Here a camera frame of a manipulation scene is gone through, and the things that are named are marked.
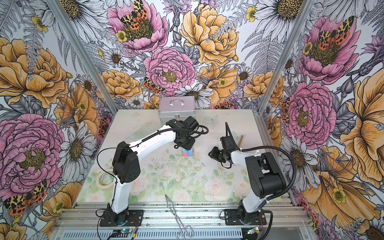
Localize roll of tape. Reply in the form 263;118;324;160
96;169;115;190

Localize right green circuit board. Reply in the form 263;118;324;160
247;227;260;235

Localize small wooden stick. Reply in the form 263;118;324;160
238;135;244;148

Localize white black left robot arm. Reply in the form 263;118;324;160
99;116;209;227

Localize aluminium rail frame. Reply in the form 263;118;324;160
56;202;310;230

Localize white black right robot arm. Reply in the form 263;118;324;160
209;123;297;226

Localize green circuit board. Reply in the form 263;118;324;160
111;229;136;238
247;227;260;235

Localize silver aluminium case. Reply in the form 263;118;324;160
158;96;196;125

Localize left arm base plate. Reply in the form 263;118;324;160
99;210;144;227

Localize left green circuit board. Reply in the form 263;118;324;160
111;229;136;238

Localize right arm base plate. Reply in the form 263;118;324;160
224;209;267;226

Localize metal wire tongs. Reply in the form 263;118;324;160
165;195;195;240

